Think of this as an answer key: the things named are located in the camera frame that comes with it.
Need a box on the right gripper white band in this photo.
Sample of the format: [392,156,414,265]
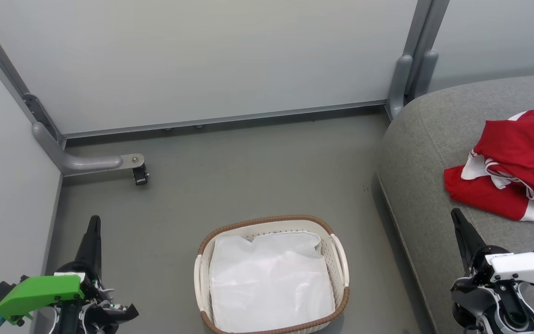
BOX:
[451,208,534,297]

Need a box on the grey partition bottom rail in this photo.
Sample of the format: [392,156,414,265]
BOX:
[62,99,388,140]

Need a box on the black caster wheel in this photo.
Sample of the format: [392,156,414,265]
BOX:
[132,165,150,186]

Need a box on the red garment with white stripes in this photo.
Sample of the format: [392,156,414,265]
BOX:
[443,101,534,222]

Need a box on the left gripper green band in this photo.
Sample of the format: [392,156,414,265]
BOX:
[0,215,139,334]

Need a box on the white laundry basket brown rim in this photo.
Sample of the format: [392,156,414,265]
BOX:
[194,214,351,334]

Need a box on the grey double partition post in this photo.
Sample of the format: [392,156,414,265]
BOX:
[385,0,451,121]

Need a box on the grey fabric sofa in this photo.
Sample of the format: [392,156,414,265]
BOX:
[376,72,534,334]

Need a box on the white basket liner cloth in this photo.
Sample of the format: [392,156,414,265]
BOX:
[209,231,336,334]

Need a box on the grey partition post with foot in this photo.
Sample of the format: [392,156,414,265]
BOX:
[0,5,146,178]

